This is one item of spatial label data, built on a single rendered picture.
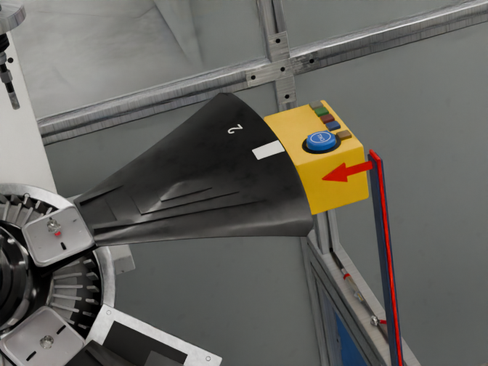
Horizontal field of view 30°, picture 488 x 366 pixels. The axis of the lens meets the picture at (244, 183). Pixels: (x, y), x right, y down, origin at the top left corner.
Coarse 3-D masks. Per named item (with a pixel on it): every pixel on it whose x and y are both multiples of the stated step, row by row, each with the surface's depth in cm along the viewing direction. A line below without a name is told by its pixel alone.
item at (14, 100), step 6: (0, 66) 83; (6, 66) 84; (0, 72) 84; (6, 72) 84; (6, 78) 84; (12, 78) 85; (6, 84) 84; (12, 90) 85; (12, 96) 85; (12, 102) 85; (18, 102) 86; (18, 108) 86
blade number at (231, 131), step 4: (232, 124) 103; (236, 124) 103; (240, 124) 102; (244, 124) 102; (224, 128) 103; (228, 128) 102; (232, 128) 102; (236, 128) 102; (240, 128) 102; (244, 128) 102; (224, 132) 102; (228, 132) 102; (232, 132) 102; (236, 132) 102; (240, 132) 102; (228, 136) 102; (232, 136) 101
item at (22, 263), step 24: (0, 240) 88; (24, 240) 99; (0, 264) 89; (24, 264) 88; (0, 288) 88; (24, 288) 88; (48, 288) 99; (0, 312) 87; (24, 312) 92; (0, 336) 97
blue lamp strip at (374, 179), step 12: (372, 168) 101; (372, 180) 102; (372, 192) 103; (384, 240) 105; (384, 252) 106; (384, 264) 107; (384, 276) 108; (384, 288) 110; (384, 300) 112; (396, 360) 115
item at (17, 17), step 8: (0, 0) 83; (8, 0) 83; (16, 0) 82; (8, 8) 81; (16, 8) 81; (24, 8) 82; (0, 16) 79; (8, 16) 79; (16, 16) 80; (24, 16) 81; (0, 24) 79; (8, 24) 79; (16, 24) 80; (0, 32) 79
